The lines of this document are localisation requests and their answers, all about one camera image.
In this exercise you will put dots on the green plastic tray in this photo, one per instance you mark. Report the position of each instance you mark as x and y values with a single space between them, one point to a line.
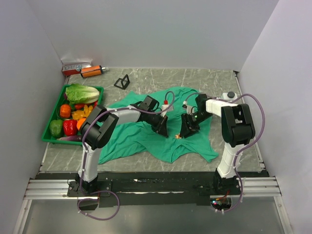
46 136

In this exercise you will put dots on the black wire stand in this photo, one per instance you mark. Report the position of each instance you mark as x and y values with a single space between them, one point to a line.
122 83

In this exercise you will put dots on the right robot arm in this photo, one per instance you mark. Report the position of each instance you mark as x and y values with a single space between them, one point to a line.
237 130

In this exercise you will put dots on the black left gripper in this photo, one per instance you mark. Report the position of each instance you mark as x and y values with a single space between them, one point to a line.
163 129

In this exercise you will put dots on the orange cylindrical tool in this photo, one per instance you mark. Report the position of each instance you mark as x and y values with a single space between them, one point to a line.
92 71

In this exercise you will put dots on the red chili toy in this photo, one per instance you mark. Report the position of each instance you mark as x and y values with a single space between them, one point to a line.
79 106

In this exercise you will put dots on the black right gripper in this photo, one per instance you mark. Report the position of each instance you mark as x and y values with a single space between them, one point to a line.
187 129

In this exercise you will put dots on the white bottle grey cap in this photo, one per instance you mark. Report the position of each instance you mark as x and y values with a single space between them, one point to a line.
229 96

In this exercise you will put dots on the purple eggplant toy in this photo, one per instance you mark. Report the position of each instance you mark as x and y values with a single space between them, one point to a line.
77 138

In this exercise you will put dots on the yellow pepper toy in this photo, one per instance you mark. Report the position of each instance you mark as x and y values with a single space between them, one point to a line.
85 112

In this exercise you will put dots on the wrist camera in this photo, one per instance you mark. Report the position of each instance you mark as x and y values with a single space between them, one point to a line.
166 107
188 108

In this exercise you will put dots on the orange carrot toy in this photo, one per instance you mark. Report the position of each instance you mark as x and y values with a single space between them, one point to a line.
80 123

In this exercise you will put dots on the red white box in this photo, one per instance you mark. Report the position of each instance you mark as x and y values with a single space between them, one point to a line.
73 69

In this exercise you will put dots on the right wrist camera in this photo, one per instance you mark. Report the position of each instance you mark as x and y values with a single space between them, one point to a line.
188 108

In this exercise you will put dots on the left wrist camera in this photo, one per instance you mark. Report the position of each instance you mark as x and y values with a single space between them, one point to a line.
166 107

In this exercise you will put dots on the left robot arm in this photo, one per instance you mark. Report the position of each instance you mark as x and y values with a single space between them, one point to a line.
97 129

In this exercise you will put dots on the red pepper toy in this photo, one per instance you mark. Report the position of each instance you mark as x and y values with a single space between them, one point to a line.
70 127

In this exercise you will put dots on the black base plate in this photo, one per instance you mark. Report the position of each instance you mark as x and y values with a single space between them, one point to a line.
150 188

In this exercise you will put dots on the green lettuce toy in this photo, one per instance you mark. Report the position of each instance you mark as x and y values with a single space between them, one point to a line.
79 94

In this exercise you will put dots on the orange pepper toy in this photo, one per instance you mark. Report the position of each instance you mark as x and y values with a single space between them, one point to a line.
65 111

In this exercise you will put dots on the green garment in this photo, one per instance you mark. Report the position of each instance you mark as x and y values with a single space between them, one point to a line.
131 138

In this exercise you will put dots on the green pepper toy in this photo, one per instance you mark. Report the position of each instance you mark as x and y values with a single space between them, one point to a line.
56 128

